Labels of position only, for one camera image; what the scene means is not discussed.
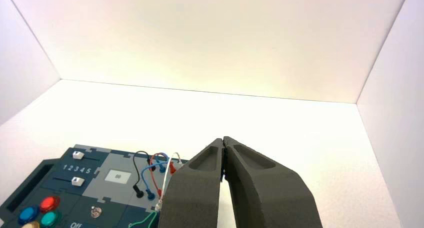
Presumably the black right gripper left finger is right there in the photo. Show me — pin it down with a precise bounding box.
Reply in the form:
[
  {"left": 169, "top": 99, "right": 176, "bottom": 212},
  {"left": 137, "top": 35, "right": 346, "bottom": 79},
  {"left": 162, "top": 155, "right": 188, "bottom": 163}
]
[{"left": 158, "top": 138, "right": 226, "bottom": 228}]

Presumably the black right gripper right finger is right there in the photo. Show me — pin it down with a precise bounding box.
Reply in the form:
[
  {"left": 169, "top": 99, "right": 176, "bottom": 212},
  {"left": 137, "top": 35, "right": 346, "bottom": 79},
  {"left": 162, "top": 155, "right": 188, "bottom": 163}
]
[{"left": 222, "top": 136, "right": 324, "bottom": 228}]

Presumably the dark modular control box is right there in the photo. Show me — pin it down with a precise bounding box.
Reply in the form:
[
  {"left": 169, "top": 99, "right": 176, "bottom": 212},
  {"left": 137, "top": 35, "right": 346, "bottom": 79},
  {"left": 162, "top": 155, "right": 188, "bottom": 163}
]
[{"left": 0, "top": 144, "right": 190, "bottom": 228}]

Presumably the red dome push button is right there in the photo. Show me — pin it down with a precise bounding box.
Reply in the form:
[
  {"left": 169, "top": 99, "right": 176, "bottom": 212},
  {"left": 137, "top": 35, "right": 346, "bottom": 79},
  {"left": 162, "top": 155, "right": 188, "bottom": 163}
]
[{"left": 39, "top": 196, "right": 61, "bottom": 213}]

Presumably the teal dome push button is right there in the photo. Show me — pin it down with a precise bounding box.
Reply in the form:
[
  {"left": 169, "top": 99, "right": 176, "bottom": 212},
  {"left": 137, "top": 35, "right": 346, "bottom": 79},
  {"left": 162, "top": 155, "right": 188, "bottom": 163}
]
[{"left": 40, "top": 211, "right": 62, "bottom": 228}]

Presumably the blue dome push button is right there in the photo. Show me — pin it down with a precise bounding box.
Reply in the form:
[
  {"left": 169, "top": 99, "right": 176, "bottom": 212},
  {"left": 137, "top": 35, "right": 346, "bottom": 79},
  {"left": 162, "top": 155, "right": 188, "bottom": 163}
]
[{"left": 18, "top": 206, "right": 40, "bottom": 224}]

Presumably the white banana plug cable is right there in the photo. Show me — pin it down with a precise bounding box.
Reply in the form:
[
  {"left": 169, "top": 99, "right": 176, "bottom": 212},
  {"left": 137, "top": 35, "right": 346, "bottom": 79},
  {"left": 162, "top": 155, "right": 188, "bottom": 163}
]
[{"left": 154, "top": 151, "right": 182, "bottom": 211}]

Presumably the red banana plug cable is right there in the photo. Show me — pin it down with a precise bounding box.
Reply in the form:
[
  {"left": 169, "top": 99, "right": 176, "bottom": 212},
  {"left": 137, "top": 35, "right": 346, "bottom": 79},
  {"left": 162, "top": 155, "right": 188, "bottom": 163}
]
[{"left": 149, "top": 152, "right": 177, "bottom": 198}]

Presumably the blue banana plug cable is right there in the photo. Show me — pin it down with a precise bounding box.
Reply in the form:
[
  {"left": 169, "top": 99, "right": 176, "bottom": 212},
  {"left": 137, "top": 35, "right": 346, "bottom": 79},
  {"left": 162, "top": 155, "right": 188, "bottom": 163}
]
[{"left": 141, "top": 152, "right": 169, "bottom": 201}]

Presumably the green wire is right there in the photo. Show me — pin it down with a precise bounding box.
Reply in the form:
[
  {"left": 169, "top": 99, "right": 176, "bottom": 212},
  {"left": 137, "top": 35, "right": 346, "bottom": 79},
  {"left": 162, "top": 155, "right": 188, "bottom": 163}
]
[{"left": 128, "top": 211, "right": 161, "bottom": 228}]

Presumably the black banana plug cable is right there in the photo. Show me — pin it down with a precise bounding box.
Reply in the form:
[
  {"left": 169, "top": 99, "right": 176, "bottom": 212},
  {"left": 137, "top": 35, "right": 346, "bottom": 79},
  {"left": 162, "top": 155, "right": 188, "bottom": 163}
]
[{"left": 132, "top": 150, "right": 157, "bottom": 199}]

